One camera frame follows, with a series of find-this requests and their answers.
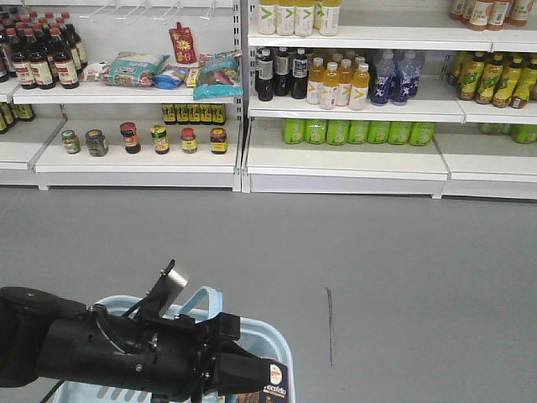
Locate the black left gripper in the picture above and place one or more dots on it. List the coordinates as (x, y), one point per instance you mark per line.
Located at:
(182, 365)

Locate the dark blue cookie box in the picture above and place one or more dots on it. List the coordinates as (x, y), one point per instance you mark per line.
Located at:
(276, 391)

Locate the light blue shopping basket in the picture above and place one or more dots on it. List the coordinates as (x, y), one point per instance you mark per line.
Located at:
(259, 338)

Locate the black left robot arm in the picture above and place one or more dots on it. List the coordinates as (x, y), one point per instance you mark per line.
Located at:
(43, 335)

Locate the red sauce pouch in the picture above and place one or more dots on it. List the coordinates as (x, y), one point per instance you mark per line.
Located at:
(183, 44)

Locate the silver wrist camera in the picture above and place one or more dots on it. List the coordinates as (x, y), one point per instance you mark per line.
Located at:
(172, 281)

